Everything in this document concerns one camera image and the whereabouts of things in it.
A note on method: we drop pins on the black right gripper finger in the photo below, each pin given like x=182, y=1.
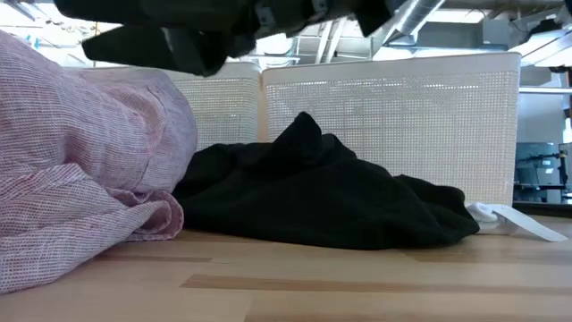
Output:
x=179, y=49
x=156, y=11

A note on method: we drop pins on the pink white woven shirt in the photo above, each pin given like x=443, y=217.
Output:
x=80, y=147

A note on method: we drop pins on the black garment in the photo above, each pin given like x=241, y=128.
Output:
x=313, y=197

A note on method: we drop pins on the small white cloth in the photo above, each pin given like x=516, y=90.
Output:
x=480, y=211

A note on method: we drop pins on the white flat tag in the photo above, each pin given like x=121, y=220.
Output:
x=529, y=224

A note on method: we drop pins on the silver ventilation duct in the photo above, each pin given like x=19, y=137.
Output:
x=415, y=18

